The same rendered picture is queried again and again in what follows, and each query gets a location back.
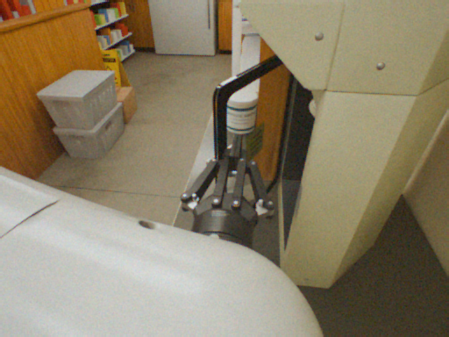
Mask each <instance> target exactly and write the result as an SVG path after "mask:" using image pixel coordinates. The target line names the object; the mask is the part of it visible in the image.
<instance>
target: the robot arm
mask: <svg viewBox="0 0 449 337"><path fill-rule="evenodd" d="M242 135H243V134H233V139H232V148H226V149H225V150H224V154H222V160H221V161H217V159H211V160H210V161H209V163H208V164H207V165H206V167H205V168H204V169H203V171H202V173H201V174H200V175H199V176H198V178H197V179H196V180H195V183H194V184H193V185H192V186H191V188H190V189H188V190H186V191H185V192H183V194H181V195H180V199H181V205H182V210H183V211H184V212H187V211H191V212H192V213H193V214H194V216H193V218H194V223H193V225H192V227H191V231H186V230H183V229H181V228H178V227H172V226H169V225H166V224H163V223H158V222H155V221H152V220H151V219H143V218H141V217H137V216H132V215H130V214H127V213H125V212H119V211H116V210H114V209H112V208H108V207H106V206H103V205H101V204H96V203H93V202H91V201H89V200H85V199H82V198H81V197H76V196H73V195H71V194H69V193H66V192H63V191H61V190H56V189H55V188H52V187H51V186H46V185H45V184H43V183H38V182H36V181H34V180H32V179H29V178H27V177H25V176H21V175H19V174H18V173H15V172H11V171H10V170H8V169H7V168H3V167H1V166H0V337H324V334H323V333H322V330H321V329H320V325H319V324H318V322H317V318H316V316H315V315H314V312H313V311H312V310H311V308H310V305H309V303H307V299H305V297H304V296H303V294H302V293H301V291H300V290H299V289H298V288H297V287H296V285H295V284H294V282H293V281H292V280H290V278H289V277H288V276H287V275H286V274H285V273H283V271H282V270H281V269H280V268H279V267H278V266H276V265H275V264H274V263H273V262H271V261H269V260H268V259H267V258H266V257H265V256H262V255H260V254H259V253H256V252H255V251H254V249H253V229H254V228H255V227H256V226H257V224H258V220H259V219H262V218H264V217H266V219H272V218H273V216H274V206H275V202H274V201H273V200H272V198H270V196H269V195H268V194H267V192H266V187H265V185H264V183H263V181H262V176H261V174H260V171H259V166H258V164H257V162H256V161H251V162H248V161H247V150H246V149H242ZM229 171H236V180H235V184H234V187H233V192H232V193H227V192H225V190H226V186H227V182H228V177H229ZM217 172H218V176H217ZM245 174H248V175H249V178H250V181H251V186H252V188H253V194H254V195H255V202H256V210H254V208H253V206H252V205H251V204H250V203H249V202H248V201H247V199H246V198H244V196H243V191H244V180H245ZM215 176H217V183H216V185H215V188H214V191H213V194H212V195H209V196H208V197H207V198H205V199H204V200H203V201H202V202H200V200H201V199H202V197H203V195H204V194H205V193H206V190H207V189H208V188H209V187H210V184H211V183H212V182H213V179H214V178H215ZM199 202H200V203H199Z"/></svg>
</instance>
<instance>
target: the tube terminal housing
mask: <svg viewBox="0 0 449 337"><path fill-rule="evenodd" d="M342 1H344V4H345V5H346V7H345V13H344V16H343V18H342V22H341V28H340V31H339V39H338V42H337V45H336V48H335V54H334V57H333V61H332V66H331V72H330V78H329V81H328V83H327V87H326V89H324V91H322V90H312V96H313V98H314V100H315V103H316V117H315V121H314V125H313V131H312V135H311V137H310V146H309V150H308V153H307V156H306V162H305V165H304V169H303V178H302V181H298V182H302V187H303V193H302V195H301V198H300V202H299V208H298V211H297V214H296V218H295V212H294V216H293V219H292V222H291V228H290V231H289V237H288V244H287V247H286V250H285V251H284V244H283V241H284V230H283V216H282V188H281V183H280V181H279V185H278V190H277V192H278V212H279V233H280V269H281V270H282V271H283V273H285V274H286V275H287V276H288V277H289V278H290V280H292V281H293V282H294V284H295V285H301V286H313V287H318V288H325V289H329V288H330V287H331V286H332V285H333V284H334V283H335V282H336V281H337V280H338V279H339V278H340V277H341V276H342V275H344V274H345V273H346V272H347V270H349V269H350V268H351V267H352V266H353V265H354V263H356V262H357V261H358V260H359V258H361V256H362V255H364V253H366V251H367V250H368V249H369V248H370V247H371V246H373V244H374V242H375V240H376V239H377V238H378V235H379V233H380V232H381V229H382V228H383V226H384V225H385V222H386V221H387V219H388V216H389V214H390V213H391V212H392V210H393V208H394V207H395V206H396V202H397V200H399V197H400V196H401V194H402V192H403V190H404V188H405V186H406V184H407V182H408V181H409V179H410V177H411V176H412V173H413V172H414V170H415V168H416V166H417V164H418V163H419V160H420V159H421V158H422V156H423V153H424V151H425V150H426V148H427V147H428V145H429V142H430V140H431V139H432V136H433V134H434V133H435V132H436V130H437V128H438V126H439V123H440V122H441V120H442V119H443V117H444V116H445V114H446V111H447V109H448V108H449V0H342Z"/></svg>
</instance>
